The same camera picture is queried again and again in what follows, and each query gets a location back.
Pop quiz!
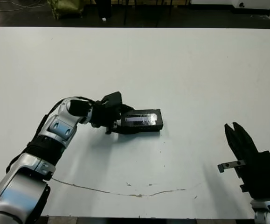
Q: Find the black box lid with picture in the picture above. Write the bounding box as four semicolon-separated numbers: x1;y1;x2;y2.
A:
119;108;165;131

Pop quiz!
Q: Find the thin white floor cable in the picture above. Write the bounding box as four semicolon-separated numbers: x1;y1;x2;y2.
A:
0;0;49;13

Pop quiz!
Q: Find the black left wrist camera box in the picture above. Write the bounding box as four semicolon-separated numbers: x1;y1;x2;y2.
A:
101;91;123;109

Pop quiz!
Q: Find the person in black clothes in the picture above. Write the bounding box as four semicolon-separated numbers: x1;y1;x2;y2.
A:
97;0;112;20

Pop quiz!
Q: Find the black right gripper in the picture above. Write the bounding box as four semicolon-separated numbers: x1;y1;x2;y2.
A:
217;121;270;202

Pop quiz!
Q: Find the olive green shiny bag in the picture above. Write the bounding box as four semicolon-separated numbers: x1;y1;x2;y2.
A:
47;0;84;21

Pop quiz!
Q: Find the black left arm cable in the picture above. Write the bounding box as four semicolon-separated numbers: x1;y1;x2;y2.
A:
6;95;96;174

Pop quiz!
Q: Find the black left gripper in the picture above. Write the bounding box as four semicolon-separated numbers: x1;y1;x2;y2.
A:
90;100;136;136

